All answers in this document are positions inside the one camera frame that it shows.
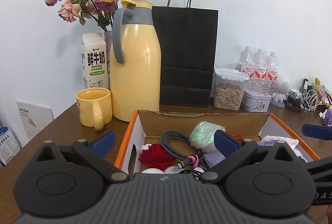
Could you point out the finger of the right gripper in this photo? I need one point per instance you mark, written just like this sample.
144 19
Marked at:
318 132

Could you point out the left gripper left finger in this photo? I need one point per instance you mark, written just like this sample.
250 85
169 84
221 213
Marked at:
91 154

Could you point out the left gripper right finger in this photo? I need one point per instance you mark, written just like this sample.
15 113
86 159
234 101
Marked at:
236 153

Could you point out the purple cloth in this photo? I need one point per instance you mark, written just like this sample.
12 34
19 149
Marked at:
212 158

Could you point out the white round jar lid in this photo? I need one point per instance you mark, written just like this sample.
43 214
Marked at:
153 171

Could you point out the red artificial rose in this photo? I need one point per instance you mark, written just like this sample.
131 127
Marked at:
155 156

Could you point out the small white round container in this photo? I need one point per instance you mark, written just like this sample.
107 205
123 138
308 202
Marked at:
173 170

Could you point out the purple tissue pack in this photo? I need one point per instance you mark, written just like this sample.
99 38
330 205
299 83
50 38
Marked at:
326 116

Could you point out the white plastic bag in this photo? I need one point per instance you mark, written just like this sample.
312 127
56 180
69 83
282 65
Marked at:
271 140

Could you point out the colourful snack packet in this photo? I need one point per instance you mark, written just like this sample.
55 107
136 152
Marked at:
323 94

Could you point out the yellow ceramic mug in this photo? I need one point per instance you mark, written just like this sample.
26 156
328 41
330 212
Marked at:
94 107

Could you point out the white tin box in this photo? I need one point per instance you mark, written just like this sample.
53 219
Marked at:
255 101

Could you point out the orange red cardboard box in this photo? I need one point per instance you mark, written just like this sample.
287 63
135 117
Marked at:
146 127

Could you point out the clear seed container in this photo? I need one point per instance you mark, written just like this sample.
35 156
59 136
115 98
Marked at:
230 86

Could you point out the white paper leaflet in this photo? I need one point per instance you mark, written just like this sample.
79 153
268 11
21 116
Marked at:
34 118

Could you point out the yellow thermos jug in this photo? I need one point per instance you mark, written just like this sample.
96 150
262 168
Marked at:
135 60

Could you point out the right water bottle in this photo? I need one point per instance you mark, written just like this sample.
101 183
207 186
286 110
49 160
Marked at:
272 72

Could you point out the water bottle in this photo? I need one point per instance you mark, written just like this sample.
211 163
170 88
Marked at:
260 69
272 72
246 62

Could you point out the blue white booklet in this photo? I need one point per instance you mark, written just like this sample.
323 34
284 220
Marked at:
9 146

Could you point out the middle water bottle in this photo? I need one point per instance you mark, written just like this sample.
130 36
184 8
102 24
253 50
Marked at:
260 69

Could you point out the left water bottle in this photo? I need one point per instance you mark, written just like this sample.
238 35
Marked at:
246 62

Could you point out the white milk carton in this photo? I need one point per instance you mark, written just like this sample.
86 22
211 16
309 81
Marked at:
93 59

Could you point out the black paper bag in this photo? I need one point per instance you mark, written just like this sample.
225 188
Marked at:
187 38

